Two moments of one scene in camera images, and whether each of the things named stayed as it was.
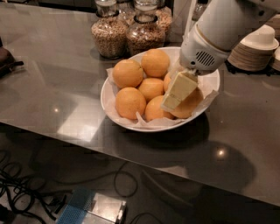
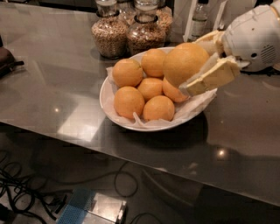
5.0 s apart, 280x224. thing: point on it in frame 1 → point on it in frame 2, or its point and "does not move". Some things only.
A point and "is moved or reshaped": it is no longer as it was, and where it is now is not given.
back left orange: (128, 73) does not move
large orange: (186, 108) is moved or reshaped
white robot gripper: (198, 52) → (253, 38)
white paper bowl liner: (205, 81) does not move
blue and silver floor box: (87, 206) does not move
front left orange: (129, 101) does not move
